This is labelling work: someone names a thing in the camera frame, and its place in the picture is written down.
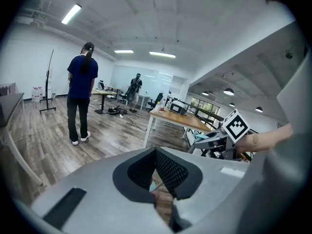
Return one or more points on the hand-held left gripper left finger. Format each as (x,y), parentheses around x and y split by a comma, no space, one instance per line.
(97,191)

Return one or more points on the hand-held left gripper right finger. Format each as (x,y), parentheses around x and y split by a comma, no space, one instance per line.
(214,179)

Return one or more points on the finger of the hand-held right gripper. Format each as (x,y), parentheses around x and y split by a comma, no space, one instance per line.
(209,144)
(216,135)

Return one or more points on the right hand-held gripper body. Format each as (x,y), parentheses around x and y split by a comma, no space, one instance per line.
(235,125)

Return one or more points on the person's right forearm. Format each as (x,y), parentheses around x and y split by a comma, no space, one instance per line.
(263,138)

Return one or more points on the large window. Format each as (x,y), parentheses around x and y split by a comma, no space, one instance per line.
(204,105)

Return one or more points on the wooden table white legs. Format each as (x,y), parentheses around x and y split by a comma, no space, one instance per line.
(180,121)

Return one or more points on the grey countertop appliance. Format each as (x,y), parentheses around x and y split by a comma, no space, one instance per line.
(178,107)

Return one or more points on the bottles on table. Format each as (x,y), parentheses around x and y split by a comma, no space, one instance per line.
(162,109)

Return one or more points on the yellow cap clear bottle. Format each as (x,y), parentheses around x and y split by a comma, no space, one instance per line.
(158,107)

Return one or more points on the white desk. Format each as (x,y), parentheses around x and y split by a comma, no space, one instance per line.
(143,96)

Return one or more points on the frosted glass partition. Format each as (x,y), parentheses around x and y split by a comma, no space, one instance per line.
(156,79)

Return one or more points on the small dome ceiling fixture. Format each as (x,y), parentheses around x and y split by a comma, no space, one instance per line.
(288,55)

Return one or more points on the black floor stand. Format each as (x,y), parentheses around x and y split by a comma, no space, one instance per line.
(47,109)

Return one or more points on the long ceiling strip light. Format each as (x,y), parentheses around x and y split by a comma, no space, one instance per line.
(162,54)
(123,51)
(71,14)

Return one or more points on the pack of water bottles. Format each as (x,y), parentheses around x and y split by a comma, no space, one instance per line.
(37,94)

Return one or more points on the white shelf rack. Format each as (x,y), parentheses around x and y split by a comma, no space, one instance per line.
(50,82)

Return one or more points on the light wood pedestal table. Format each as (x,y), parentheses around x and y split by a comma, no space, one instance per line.
(103,92)

